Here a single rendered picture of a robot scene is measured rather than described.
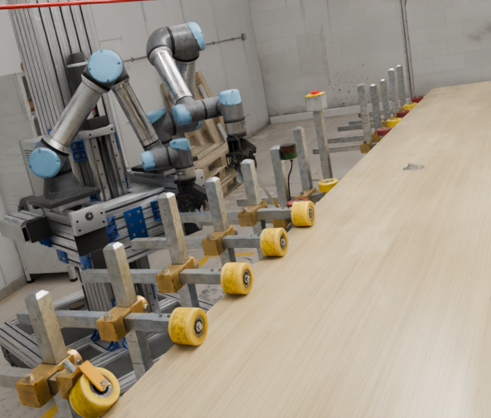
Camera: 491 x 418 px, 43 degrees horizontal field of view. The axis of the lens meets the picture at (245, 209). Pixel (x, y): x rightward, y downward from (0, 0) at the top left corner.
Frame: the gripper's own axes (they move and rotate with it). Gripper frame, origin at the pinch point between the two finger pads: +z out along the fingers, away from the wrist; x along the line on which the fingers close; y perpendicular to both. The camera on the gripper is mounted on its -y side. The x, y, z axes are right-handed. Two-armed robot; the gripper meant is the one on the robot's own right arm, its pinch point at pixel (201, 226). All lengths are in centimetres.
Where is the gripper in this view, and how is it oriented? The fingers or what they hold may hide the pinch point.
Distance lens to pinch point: 248.7
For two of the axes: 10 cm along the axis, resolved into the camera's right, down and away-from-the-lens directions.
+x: -4.1, 3.2, -8.5
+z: 1.8, 9.5, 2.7
